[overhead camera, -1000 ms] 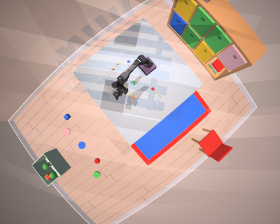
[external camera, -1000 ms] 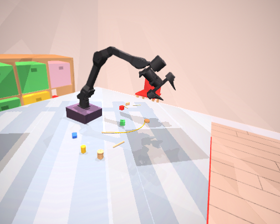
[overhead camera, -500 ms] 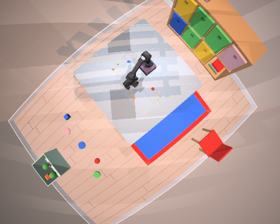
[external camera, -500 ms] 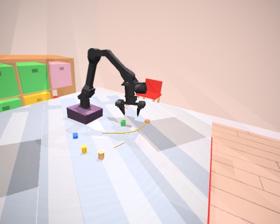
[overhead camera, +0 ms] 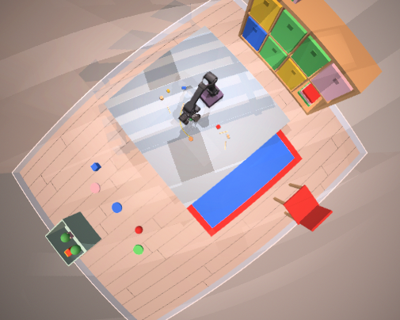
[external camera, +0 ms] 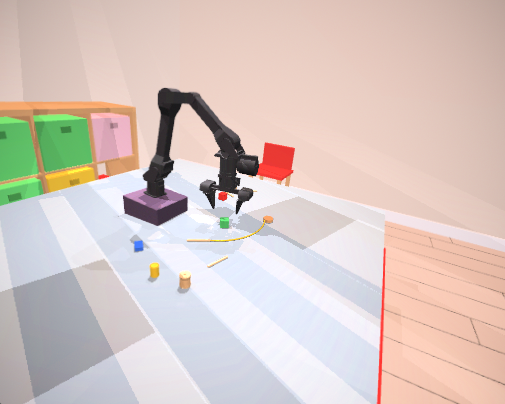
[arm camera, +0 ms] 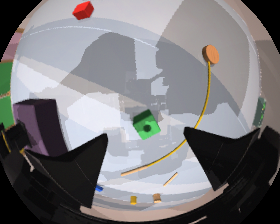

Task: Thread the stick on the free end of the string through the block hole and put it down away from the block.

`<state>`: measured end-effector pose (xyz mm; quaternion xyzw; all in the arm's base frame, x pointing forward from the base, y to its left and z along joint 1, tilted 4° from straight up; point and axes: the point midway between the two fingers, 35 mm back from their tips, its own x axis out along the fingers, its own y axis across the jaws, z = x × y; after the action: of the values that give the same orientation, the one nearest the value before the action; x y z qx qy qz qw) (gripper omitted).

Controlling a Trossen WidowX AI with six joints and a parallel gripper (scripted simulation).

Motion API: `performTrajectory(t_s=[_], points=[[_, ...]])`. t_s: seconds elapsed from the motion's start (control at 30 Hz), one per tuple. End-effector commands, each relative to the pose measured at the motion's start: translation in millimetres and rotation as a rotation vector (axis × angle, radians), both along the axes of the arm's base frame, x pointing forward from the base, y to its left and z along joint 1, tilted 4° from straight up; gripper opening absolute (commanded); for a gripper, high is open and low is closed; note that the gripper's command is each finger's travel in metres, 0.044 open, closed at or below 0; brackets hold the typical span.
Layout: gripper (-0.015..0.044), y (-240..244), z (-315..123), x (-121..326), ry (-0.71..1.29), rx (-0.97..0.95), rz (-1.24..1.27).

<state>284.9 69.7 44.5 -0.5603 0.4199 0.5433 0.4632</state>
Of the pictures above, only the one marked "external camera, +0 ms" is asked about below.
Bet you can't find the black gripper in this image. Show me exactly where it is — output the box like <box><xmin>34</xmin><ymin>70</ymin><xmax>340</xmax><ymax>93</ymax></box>
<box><xmin>199</xmin><ymin>170</ymin><xmax>254</xmax><ymax>215</ymax></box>

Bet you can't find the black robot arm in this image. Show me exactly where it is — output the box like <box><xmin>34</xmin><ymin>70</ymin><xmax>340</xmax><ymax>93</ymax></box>
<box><xmin>142</xmin><ymin>88</ymin><xmax>259</xmax><ymax>198</ymax></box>

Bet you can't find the yellow cylinder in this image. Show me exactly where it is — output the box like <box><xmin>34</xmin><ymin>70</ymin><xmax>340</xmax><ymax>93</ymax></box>
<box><xmin>150</xmin><ymin>263</ymin><xmax>159</xmax><ymax>278</ymax></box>

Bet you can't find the tan wooden cylinder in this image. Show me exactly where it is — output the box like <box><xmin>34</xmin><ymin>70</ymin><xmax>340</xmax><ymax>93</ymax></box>
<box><xmin>179</xmin><ymin>271</ymin><xmax>191</xmax><ymax>289</ymax></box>

